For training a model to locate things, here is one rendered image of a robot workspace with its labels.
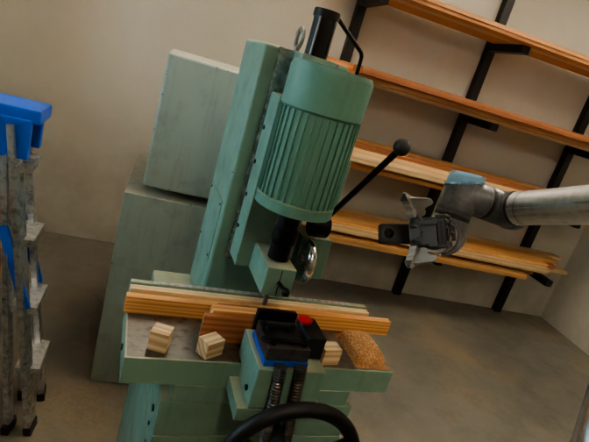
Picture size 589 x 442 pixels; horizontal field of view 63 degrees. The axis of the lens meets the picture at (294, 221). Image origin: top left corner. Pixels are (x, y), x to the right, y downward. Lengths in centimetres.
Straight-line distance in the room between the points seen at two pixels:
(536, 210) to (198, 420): 88
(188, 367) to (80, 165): 258
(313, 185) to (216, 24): 240
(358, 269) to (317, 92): 305
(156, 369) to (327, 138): 56
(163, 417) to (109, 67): 256
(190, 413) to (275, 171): 53
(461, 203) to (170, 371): 78
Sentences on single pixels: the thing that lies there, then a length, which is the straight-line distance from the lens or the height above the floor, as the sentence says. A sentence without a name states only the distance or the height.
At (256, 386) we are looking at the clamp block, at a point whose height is 92.
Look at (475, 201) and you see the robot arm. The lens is 129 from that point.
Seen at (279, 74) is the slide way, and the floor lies 146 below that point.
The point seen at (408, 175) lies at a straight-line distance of 320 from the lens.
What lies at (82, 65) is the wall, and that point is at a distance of 336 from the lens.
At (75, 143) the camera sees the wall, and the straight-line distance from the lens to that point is 344.
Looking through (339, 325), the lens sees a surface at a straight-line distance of 126.
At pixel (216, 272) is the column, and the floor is 93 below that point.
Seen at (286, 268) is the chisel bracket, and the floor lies 107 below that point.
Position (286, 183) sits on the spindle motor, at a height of 126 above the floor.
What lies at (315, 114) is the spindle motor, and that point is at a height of 141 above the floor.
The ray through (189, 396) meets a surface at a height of 81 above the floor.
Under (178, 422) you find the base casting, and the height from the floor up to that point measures 75.
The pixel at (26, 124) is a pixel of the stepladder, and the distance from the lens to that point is 162.
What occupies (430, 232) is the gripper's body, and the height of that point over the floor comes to 124.
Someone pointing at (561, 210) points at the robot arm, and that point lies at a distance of 119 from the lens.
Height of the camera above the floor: 149
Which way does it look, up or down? 17 degrees down
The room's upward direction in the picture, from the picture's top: 17 degrees clockwise
